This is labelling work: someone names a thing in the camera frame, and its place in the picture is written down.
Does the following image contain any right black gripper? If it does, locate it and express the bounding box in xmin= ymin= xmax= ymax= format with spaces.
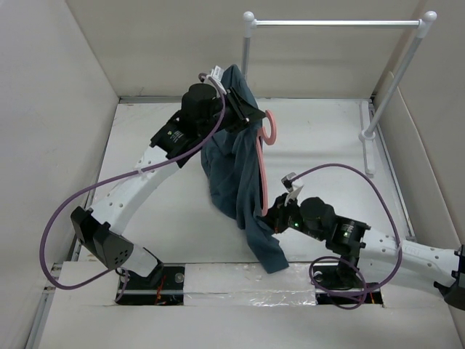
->
xmin=256 ymin=192 xmax=326 ymax=241

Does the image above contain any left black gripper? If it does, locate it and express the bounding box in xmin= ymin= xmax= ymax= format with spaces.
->
xmin=198 ymin=87 xmax=265 ymax=139

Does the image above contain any pink plastic hanger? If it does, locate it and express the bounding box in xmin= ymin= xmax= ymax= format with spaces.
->
xmin=255 ymin=109 xmax=278 ymax=217

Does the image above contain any teal t shirt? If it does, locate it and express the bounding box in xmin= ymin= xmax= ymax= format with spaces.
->
xmin=199 ymin=64 xmax=290 ymax=275

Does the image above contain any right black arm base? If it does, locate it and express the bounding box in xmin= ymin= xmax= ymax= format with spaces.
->
xmin=309 ymin=256 xmax=383 ymax=310

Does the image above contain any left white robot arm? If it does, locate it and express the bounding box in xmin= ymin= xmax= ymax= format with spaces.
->
xmin=70 ymin=83 xmax=266 ymax=289

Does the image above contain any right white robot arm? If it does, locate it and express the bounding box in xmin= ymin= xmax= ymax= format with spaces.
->
xmin=261 ymin=195 xmax=464 ymax=310

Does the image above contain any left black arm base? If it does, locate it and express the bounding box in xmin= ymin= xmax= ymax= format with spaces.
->
xmin=115 ymin=263 xmax=185 ymax=306

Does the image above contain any white metal clothes rack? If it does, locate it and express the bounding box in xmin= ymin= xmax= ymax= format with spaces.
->
xmin=240 ymin=11 xmax=437 ymax=177

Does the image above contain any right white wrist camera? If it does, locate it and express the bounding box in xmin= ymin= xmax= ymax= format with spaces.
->
xmin=281 ymin=172 xmax=304 ymax=206

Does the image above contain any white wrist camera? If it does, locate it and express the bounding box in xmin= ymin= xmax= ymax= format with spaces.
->
xmin=281 ymin=172 xmax=304 ymax=206
xmin=198 ymin=65 xmax=225 ymax=89

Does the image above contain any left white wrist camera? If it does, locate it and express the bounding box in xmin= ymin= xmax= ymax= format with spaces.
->
xmin=198 ymin=65 xmax=225 ymax=89

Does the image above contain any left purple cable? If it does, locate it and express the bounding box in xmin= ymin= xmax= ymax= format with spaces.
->
xmin=39 ymin=72 xmax=227 ymax=302

